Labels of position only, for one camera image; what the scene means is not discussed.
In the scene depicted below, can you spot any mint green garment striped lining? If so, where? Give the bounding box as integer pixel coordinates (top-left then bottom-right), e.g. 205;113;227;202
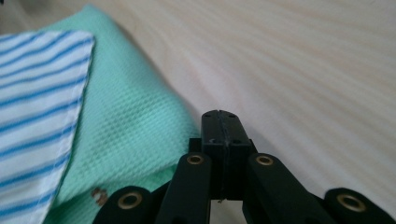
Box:
0;3;201;224

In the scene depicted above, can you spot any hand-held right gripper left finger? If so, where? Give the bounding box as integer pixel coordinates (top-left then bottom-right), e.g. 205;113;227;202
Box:
188;109;226;201

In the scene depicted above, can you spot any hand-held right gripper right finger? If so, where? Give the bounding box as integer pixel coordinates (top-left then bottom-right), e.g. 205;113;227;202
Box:
221;109;259;201

